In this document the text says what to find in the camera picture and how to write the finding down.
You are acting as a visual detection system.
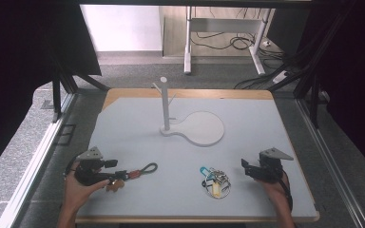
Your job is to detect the key ring bunch coloured tags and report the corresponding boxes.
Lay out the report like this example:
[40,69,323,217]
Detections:
[199,165,232,200]

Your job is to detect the person's left hand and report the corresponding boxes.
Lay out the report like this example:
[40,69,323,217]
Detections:
[63,166,110,211]

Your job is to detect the wooden table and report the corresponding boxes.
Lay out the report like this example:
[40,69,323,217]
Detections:
[75,87,320,224]

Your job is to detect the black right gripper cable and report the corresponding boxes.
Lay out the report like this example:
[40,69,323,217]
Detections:
[279,169,295,213]

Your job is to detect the green cord keychain brown tag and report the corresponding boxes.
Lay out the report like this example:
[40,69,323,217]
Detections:
[105,161,159,193]

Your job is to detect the light grey table mat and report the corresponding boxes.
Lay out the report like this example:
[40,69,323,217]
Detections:
[77,96,317,219]

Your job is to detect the black metal stand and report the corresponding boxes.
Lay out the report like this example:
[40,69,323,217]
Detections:
[46,47,110,124]
[267,6,357,129]

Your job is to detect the white power strip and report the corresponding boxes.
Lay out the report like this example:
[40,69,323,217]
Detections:
[271,70,290,85]

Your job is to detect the white peg stand round base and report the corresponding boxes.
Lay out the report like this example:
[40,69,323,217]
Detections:
[152,76,226,148]

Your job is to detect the black curtain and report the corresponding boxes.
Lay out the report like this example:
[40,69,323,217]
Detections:
[293,0,365,183]
[0,0,103,183]

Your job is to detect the white metal desk frame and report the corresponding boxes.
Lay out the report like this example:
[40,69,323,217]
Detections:
[183,6,276,76]

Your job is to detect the aluminium frame rail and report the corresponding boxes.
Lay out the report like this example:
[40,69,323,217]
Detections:
[295,97,365,228]
[0,93,78,228]

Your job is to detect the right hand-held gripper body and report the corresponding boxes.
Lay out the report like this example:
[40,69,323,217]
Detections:
[254,146,295,184]

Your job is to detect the black floor cables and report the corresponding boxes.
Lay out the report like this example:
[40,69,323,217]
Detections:
[190,30,287,62]

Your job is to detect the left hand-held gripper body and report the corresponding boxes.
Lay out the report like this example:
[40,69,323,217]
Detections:
[74,145,111,187]

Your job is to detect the person's right hand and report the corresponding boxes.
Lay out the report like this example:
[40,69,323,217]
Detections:
[255,172,292,208]

